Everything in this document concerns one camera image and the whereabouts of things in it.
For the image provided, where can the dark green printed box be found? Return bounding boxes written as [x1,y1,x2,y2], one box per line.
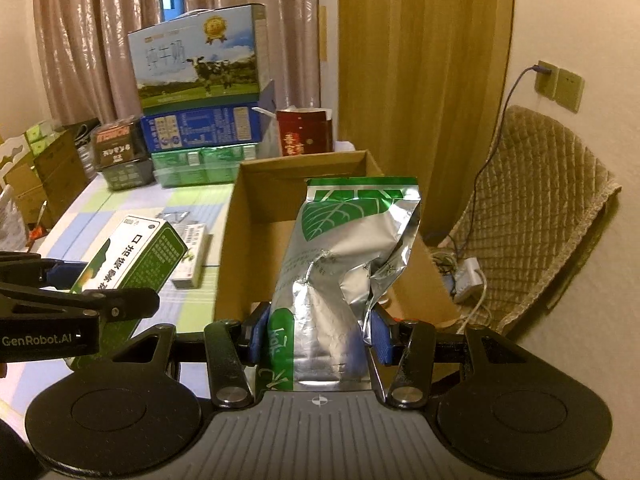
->
[102,157,154,191]

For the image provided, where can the black brown printed box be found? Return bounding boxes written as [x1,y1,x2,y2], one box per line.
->
[92,119,151,169]

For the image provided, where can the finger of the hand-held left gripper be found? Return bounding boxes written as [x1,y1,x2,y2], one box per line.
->
[0,282,162,323]
[0,251,82,293]

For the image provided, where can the checked cloth desktop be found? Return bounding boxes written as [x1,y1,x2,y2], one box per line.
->
[0,177,237,413]

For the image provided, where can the white power adapter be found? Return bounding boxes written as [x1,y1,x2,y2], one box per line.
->
[452,257,484,304]

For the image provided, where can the small light green box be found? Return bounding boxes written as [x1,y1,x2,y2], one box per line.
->
[25,121,57,149]

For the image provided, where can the quilted chair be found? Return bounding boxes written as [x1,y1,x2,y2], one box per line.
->
[447,105,624,334]

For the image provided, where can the blue printed box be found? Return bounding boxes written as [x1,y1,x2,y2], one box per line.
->
[141,104,264,153]

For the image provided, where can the red gift box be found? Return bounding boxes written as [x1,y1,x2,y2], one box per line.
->
[276,106,335,157]

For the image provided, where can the brown cardboard box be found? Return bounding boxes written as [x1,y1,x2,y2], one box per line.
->
[214,149,462,334]

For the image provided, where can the yellow curtain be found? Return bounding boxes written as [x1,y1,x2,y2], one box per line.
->
[337,0,516,247]

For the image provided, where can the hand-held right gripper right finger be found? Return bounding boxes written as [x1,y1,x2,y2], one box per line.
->
[365,305,540,409]

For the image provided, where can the pink shiny curtain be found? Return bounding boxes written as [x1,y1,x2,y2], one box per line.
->
[32,0,322,127]

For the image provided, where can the black plastic bag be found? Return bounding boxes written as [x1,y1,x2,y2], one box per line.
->
[74,119,102,162]

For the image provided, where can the wall socket plate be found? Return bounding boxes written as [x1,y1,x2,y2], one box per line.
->
[534,60,562,101]
[554,67,586,114]

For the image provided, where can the green white medicine box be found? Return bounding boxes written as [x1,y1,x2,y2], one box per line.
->
[67,216,189,357]

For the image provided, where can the green carton multipack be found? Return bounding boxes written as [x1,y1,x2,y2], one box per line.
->
[151,143,260,189]

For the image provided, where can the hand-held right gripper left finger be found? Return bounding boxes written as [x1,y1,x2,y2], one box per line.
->
[107,301,274,409]

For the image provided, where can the cow print milk carton box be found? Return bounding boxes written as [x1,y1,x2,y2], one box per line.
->
[127,4,269,115]

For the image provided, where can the brown shipping carton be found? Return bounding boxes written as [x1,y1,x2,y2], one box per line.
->
[32,130,92,207]

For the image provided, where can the silver green foil bag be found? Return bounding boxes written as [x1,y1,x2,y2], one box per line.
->
[257,176,424,393]

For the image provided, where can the purple charging cable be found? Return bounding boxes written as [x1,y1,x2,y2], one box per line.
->
[472,62,551,243]

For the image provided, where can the white flat medicine box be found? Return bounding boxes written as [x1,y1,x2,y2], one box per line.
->
[171,222,212,290]

